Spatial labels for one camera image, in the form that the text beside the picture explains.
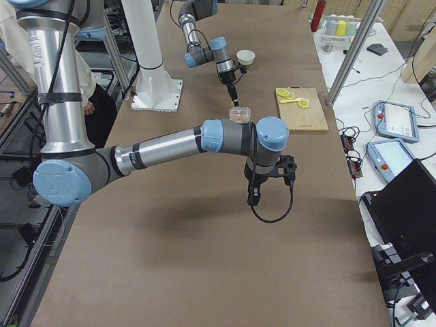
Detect blue teach pendant far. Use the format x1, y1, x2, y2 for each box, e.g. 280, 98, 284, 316
373, 100, 420, 143

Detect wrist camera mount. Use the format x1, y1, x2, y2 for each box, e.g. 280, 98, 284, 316
236, 63, 247, 75
277, 155, 297, 187

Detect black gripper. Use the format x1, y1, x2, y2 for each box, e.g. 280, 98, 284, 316
217, 67, 238, 103
244, 165, 268, 206

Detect dark grey pad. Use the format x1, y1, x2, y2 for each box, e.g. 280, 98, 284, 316
367, 44, 388, 56

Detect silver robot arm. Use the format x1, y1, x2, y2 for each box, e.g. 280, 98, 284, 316
178, 1, 239, 106
1, 1, 296, 206

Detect white ceramic bowl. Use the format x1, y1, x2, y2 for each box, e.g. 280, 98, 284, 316
236, 49, 256, 65

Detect lemon slice near knife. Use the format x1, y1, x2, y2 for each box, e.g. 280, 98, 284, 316
298, 98, 310, 108

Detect wooden cutting board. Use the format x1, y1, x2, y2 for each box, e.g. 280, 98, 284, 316
275, 87, 329, 132

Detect small metal cup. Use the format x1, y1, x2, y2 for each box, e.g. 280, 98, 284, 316
324, 43, 333, 53

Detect black camera cable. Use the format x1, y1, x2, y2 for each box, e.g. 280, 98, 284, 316
249, 180, 294, 224

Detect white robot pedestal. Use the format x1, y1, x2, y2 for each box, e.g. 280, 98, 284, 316
122, 0, 183, 112

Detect aluminium frame post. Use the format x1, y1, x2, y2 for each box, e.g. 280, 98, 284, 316
326, 0, 386, 107

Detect person in cream sweater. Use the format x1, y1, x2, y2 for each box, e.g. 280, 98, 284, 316
1, 6, 117, 149

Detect black monitor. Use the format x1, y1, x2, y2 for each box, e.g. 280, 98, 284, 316
362, 159, 435, 310

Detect grey cup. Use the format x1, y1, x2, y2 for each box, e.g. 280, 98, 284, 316
324, 18, 338, 35

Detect red bottle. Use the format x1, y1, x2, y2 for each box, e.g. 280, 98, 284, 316
311, 0, 326, 32

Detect blue teach pendant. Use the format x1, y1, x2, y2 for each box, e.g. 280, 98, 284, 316
367, 138, 416, 183
373, 100, 420, 143

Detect blue teach pendant near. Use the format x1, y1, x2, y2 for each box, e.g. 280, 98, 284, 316
367, 138, 416, 183

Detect clear plastic egg box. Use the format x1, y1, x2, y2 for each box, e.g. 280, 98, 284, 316
229, 106, 251, 123

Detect yellow plastic knife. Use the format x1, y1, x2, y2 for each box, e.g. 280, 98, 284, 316
279, 98, 301, 104

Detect black power strip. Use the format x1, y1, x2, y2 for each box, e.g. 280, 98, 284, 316
341, 134, 362, 180

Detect yellow cup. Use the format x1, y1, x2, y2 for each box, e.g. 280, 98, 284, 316
335, 20, 347, 36

